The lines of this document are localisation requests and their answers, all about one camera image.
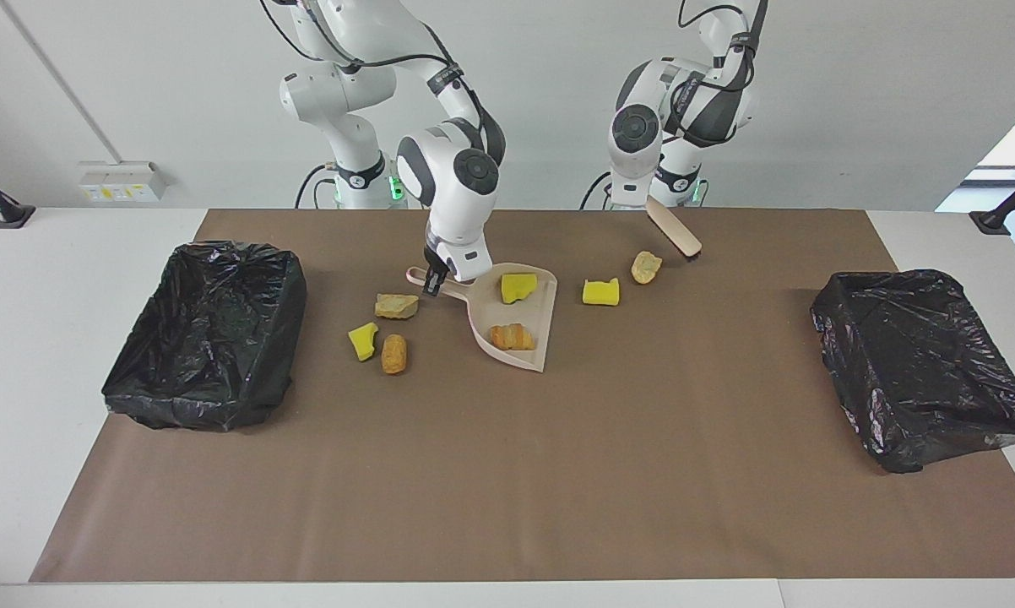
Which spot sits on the yellow sponge piece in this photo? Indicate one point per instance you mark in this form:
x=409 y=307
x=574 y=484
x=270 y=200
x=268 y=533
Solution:
x=600 y=293
x=518 y=288
x=362 y=342

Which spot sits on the black bag lined bin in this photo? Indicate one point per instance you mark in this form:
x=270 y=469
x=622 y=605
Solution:
x=212 y=338
x=921 y=363

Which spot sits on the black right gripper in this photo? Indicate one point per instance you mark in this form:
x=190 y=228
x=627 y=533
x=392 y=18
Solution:
x=440 y=263

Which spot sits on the beige hand brush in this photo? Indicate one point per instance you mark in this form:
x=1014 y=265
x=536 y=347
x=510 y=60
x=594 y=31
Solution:
x=672 y=228

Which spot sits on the pale pink plastic dustpan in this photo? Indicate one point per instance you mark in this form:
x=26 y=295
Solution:
x=516 y=314

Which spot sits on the beige stone chunk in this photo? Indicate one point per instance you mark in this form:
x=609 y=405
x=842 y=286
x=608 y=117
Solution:
x=646 y=267
x=396 y=306
x=512 y=337

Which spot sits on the brown croquette shaped chunk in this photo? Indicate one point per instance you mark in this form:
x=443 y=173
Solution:
x=394 y=355

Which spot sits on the brown table mat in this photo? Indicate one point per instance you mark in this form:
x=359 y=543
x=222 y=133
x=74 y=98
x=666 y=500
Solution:
x=507 y=523

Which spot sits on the black clamp stand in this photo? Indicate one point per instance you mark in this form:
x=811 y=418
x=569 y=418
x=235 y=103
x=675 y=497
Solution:
x=5 y=211
x=993 y=221

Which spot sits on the white wall socket box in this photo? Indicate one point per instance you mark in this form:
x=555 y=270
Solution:
x=123 y=181

